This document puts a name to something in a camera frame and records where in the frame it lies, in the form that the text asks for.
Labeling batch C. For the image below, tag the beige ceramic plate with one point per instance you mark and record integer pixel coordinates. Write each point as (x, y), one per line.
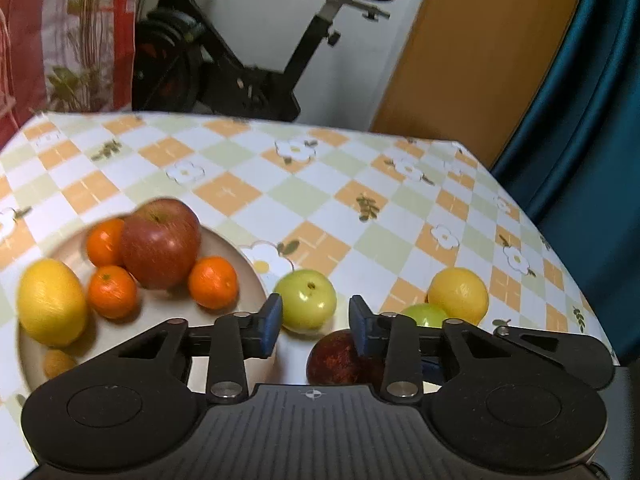
(160, 307)

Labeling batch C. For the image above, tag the printed wall cloth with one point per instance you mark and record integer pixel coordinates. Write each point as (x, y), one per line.
(60, 35)

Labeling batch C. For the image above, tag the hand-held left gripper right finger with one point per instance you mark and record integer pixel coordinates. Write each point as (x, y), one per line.
(357, 320)

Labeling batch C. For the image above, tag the checkered floral tablecloth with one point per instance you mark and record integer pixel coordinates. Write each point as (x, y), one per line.
(300, 185)

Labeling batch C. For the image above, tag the teal curtain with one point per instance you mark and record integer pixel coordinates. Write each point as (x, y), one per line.
(590, 135)

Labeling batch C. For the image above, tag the black exercise bike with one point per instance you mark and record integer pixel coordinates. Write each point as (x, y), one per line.
(240, 85)

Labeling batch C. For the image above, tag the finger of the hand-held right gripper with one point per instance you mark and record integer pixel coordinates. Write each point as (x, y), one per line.
(575, 355)

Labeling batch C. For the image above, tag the wooden door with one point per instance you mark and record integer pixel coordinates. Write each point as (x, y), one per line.
(475, 60)

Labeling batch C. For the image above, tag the brown kiwi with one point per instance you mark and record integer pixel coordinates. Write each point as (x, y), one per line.
(59, 362)

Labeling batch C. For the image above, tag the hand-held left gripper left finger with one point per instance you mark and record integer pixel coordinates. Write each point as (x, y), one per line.
(270, 322)

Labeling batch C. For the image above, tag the yellow lemon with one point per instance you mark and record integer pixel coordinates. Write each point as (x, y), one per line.
(50, 302)
(457, 292)

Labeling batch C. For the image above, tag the pale green apple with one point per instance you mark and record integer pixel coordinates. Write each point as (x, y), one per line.
(305, 297)

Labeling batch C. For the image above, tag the orange mandarin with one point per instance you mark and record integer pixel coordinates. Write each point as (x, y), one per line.
(212, 282)
(112, 292)
(104, 245)

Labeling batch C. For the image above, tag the dark red apple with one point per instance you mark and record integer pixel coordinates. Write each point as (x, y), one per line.
(335, 360)

